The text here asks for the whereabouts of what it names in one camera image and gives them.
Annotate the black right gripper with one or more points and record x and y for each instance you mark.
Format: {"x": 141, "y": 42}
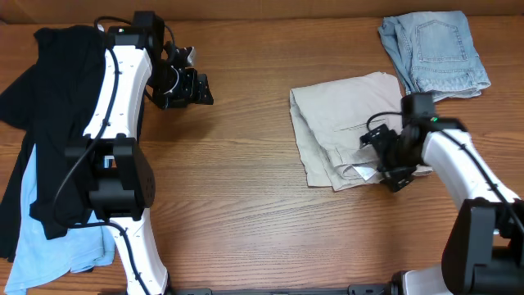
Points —
{"x": 385, "y": 156}

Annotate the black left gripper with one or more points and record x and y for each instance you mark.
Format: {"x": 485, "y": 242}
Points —
{"x": 192, "y": 88}

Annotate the beige khaki shorts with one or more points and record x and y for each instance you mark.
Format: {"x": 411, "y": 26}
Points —
{"x": 328, "y": 120}

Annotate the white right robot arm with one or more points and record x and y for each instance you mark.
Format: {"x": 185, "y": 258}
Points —
{"x": 484, "y": 251}

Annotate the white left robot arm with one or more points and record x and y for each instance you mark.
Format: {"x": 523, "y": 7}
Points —
{"x": 109, "y": 169}

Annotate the folded light blue jeans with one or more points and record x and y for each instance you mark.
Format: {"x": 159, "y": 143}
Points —
{"x": 433, "y": 52}

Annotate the black t-shirt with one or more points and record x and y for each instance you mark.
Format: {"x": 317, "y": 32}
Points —
{"x": 53, "y": 102}

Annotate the light blue t-shirt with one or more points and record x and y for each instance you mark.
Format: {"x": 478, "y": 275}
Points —
{"x": 40, "y": 260}

